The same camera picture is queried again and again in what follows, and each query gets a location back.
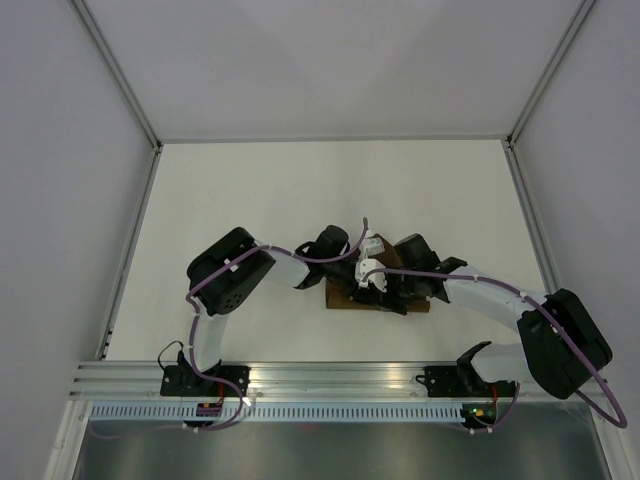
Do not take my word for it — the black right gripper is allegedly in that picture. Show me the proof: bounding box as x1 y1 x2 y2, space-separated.
371 263 420 316

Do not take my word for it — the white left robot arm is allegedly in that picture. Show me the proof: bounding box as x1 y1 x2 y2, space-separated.
179 220 373 396

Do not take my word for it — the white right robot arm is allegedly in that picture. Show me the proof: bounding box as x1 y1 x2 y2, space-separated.
385 234 613 400

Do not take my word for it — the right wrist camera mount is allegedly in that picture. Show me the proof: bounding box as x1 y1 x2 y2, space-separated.
355 258 387 293

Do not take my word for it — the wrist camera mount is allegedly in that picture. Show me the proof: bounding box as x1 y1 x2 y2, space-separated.
355 258 387 293
358 235 385 261

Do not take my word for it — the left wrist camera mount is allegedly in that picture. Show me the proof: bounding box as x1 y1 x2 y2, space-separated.
358 235 385 261

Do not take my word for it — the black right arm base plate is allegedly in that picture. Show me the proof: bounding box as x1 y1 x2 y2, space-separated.
415 364 516 399

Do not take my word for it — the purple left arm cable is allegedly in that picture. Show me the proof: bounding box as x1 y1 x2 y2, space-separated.
87 216 371 441

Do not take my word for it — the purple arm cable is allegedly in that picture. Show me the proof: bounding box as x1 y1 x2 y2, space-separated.
362 267 629 436
87 216 371 441

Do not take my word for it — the white slotted cable duct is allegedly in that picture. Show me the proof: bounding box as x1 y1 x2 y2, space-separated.
90 402 463 423

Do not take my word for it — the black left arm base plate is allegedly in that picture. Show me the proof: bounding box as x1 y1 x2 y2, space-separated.
160 364 250 398

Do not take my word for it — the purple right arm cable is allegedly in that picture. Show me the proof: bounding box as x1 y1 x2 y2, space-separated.
362 267 629 436

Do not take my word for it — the aluminium frame rail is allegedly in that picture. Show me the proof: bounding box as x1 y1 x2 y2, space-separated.
69 359 614 401

